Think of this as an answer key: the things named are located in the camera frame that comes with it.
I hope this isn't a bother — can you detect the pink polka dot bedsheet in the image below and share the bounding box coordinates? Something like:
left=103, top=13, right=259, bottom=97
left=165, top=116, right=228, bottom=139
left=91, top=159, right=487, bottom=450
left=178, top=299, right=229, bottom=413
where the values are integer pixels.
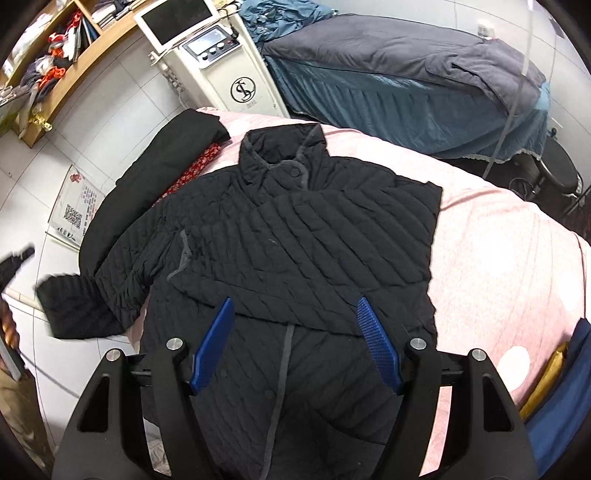
left=124, top=106, right=591, bottom=478

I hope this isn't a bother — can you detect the QR code poster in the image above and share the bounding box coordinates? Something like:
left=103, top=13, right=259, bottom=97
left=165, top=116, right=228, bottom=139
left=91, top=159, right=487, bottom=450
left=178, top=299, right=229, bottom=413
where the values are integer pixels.
left=47, top=165, right=105, bottom=251

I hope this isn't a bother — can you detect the yellow folded garment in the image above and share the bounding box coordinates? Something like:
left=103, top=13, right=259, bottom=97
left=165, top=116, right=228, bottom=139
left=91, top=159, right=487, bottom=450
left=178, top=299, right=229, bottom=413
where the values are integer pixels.
left=520, top=342, right=569, bottom=422

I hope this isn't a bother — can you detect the black round stool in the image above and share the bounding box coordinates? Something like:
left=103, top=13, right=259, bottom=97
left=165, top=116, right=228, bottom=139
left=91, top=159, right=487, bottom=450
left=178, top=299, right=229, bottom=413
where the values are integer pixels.
left=508, top=137, right=583, bottom=220

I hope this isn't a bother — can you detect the metal IV pole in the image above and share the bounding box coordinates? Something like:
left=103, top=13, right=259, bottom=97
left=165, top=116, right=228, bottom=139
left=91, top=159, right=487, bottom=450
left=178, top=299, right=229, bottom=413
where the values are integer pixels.
left=481, top=0, right=535, bottom=180

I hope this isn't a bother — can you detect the black folded garment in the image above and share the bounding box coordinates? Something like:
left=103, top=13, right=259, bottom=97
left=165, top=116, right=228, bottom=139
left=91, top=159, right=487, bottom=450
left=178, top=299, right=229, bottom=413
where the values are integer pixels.
left=79, top=109, right=229, bottom=274

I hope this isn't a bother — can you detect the black quilted down jacket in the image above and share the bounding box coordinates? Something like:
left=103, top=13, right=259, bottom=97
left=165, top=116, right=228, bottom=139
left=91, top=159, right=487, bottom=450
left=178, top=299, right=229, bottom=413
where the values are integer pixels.
left=37, top=123, right=442, bottom=479

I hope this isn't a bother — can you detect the blue massage bed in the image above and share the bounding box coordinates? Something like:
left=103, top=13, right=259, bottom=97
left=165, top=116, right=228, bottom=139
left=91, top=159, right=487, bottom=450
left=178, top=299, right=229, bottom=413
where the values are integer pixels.
left=257, top=42, right=550, bottom=163

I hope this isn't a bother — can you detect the blue crumpled cloth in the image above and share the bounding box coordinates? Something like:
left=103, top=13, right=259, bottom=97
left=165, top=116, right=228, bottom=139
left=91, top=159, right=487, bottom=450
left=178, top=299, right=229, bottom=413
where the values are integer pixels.
left=238, top=0, right=335, bottom=47

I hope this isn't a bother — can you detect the tan sleeved left forearm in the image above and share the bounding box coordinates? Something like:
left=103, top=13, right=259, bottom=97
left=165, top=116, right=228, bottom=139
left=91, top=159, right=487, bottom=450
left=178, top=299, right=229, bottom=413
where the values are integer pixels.
left=0, top=369, right=54, bottom=475

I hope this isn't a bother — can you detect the red floral cloth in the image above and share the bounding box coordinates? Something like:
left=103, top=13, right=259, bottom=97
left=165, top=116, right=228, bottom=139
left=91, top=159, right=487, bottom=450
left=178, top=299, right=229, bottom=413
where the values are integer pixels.
left=158, top=143, right=221, bottom=202

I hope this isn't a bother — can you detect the white beauty machine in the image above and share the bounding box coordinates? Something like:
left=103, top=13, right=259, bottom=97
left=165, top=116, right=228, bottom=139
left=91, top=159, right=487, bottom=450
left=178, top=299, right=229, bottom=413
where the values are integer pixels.
left=150, top=13, right=290, bottom=118

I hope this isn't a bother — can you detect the wooden shelf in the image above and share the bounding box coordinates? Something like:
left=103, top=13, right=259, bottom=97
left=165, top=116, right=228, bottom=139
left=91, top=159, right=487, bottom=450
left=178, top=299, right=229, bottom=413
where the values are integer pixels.
left=1, top=1, right=151, bottom=147

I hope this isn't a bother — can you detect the white framed monitor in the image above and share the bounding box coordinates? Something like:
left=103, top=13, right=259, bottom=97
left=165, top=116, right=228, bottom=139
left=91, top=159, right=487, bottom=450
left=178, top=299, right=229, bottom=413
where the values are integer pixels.
left=134, top=0, right=219, bottom=53

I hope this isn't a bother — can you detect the navy blue garment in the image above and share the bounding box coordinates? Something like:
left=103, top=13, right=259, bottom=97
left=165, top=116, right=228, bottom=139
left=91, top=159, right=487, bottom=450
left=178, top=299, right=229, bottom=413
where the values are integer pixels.
left=526, top=319, right=591, bottom=479

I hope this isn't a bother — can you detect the grey blanket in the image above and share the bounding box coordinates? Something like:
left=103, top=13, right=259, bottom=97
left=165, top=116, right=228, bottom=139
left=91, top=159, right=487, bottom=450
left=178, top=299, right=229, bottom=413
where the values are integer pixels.
left=263, top=14, right=546, bottom=114

